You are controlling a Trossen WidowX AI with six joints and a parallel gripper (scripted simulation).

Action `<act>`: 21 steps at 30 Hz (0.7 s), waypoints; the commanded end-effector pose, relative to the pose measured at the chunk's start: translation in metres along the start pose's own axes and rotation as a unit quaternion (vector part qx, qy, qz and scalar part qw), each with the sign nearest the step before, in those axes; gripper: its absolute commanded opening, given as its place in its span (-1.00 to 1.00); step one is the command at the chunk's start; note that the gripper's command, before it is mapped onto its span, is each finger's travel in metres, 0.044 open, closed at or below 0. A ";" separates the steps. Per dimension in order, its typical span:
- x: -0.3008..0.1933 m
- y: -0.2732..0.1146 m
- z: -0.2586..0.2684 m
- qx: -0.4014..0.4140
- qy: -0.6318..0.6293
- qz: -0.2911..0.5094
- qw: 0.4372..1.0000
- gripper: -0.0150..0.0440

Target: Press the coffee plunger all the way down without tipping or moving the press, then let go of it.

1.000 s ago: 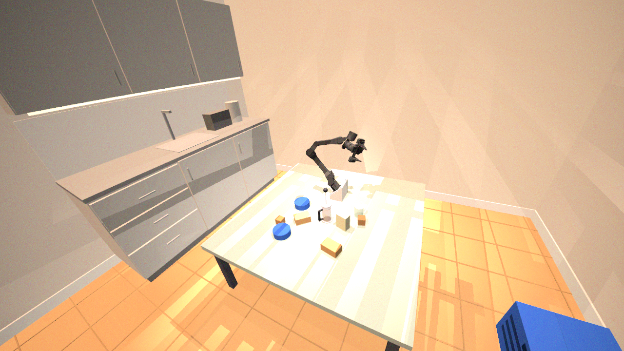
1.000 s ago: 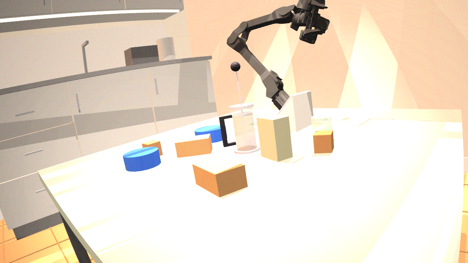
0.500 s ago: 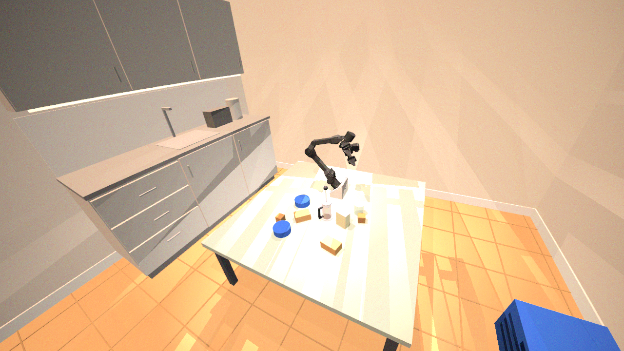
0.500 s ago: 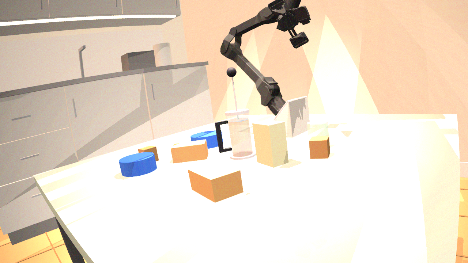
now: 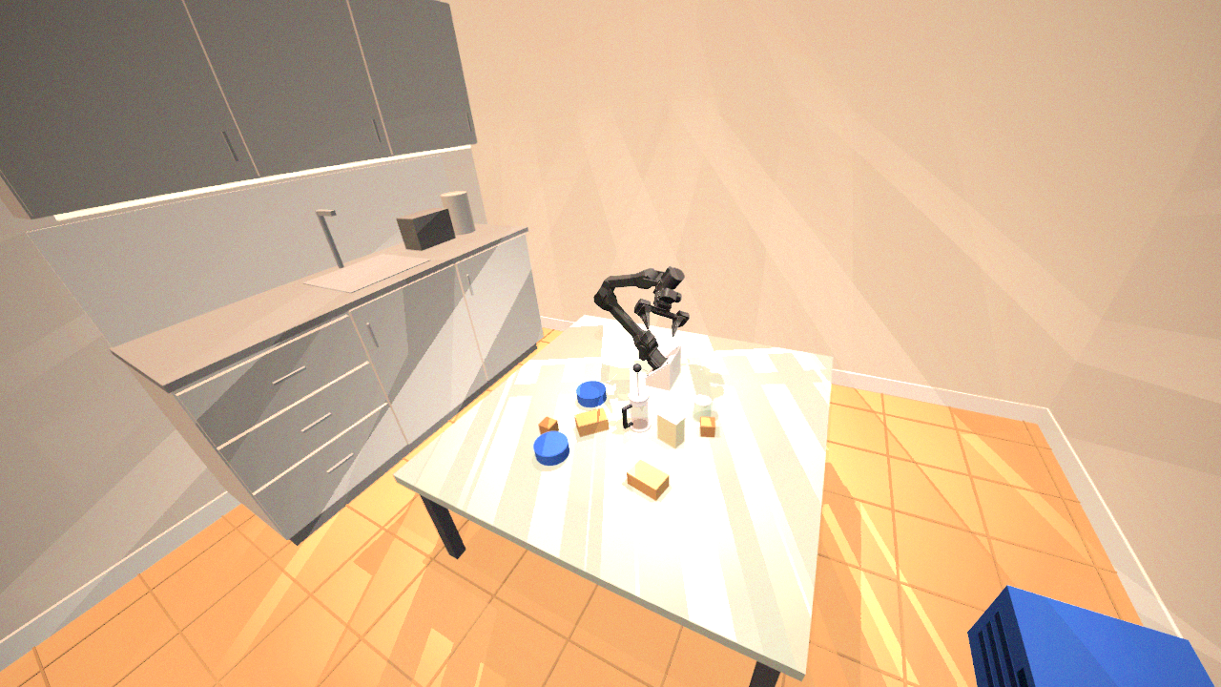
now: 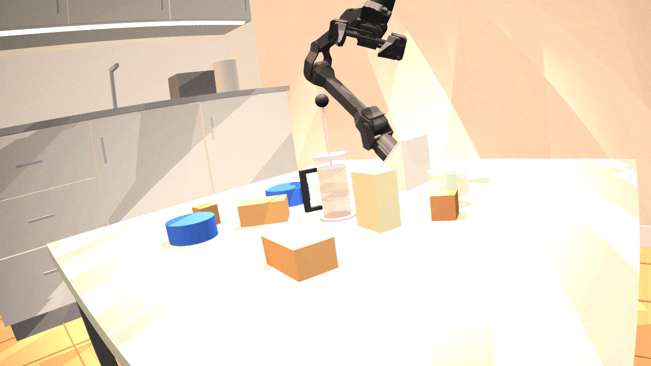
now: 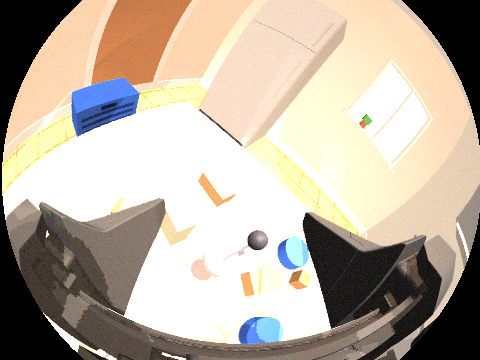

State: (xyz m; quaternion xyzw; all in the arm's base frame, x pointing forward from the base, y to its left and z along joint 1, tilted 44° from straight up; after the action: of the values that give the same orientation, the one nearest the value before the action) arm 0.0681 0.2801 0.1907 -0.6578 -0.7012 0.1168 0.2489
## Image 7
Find blue short cylinder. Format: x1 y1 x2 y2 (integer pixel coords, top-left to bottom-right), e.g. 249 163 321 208
277 236 309 271
239 316 284 344

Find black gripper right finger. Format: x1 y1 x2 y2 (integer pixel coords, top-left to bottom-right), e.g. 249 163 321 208
303 212 427 329

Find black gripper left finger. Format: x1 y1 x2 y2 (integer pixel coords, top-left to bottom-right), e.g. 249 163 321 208
39 199 165 316

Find glass coffee press with plunger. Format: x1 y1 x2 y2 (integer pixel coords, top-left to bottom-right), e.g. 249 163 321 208
187 231 268 284

